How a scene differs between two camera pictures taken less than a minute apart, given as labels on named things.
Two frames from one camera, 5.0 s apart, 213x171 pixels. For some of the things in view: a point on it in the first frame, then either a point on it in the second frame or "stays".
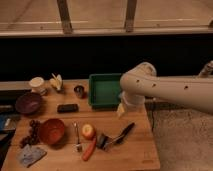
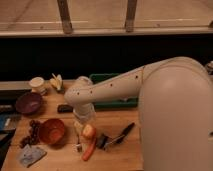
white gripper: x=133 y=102 to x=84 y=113
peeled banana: x=56 y=81 stays
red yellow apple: x=87 y=131 stays
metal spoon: x=78 y=145 stays
